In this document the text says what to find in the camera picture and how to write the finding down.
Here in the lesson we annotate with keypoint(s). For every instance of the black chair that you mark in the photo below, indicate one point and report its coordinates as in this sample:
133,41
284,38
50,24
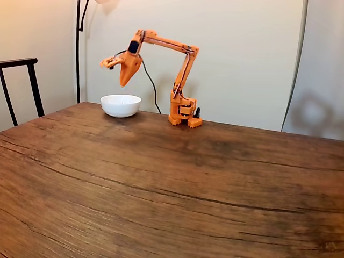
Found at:
32,80

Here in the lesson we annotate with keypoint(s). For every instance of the white bowl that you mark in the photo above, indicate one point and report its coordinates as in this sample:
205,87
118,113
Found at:
121,106

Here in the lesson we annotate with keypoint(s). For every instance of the black floor lamp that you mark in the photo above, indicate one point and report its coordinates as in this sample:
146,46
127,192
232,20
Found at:
78,67

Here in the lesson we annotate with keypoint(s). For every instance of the orange camera mount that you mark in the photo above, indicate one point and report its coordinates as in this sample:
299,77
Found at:
110,62

